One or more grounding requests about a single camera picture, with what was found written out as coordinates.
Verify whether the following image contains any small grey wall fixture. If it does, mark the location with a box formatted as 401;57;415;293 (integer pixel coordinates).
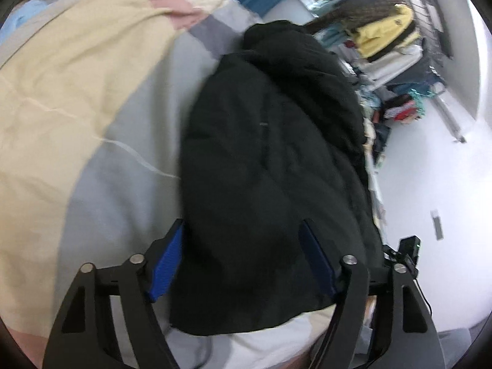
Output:
430;209;442;241

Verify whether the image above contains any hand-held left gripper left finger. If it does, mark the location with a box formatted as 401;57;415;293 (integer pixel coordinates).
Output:
42;218;186;369

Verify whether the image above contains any brown houndstooth scarf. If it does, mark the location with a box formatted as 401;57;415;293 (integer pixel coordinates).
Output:
338;0;408;31

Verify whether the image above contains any white hanging sweater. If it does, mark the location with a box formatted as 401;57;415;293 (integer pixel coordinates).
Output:
361;42;427;85

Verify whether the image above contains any black puffer jacket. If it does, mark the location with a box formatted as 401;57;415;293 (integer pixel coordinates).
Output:
169;19;385;337

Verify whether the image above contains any green clip hanger with socks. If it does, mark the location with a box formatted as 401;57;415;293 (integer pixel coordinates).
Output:
384;88;442;124

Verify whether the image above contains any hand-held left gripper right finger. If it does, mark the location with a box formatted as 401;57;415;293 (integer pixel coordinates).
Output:
298;219;448;369

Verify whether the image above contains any yellow fleece jacket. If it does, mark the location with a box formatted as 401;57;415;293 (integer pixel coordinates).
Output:
354;6;418;60

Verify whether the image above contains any patchwork pastel bed quilt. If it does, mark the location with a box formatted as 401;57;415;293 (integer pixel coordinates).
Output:
0;0;381;369

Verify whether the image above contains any metal ceiling clothes rack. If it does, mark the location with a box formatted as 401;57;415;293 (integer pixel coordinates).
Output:
407;0;454;62

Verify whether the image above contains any teal hanging cloth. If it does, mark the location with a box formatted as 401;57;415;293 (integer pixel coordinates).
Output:
315;27;354;47

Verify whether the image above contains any small black device with cable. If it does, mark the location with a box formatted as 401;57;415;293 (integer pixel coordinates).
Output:
382;236;431;316

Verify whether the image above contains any pile of mixed clothes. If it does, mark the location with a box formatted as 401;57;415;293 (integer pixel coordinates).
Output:
357;81;393;170

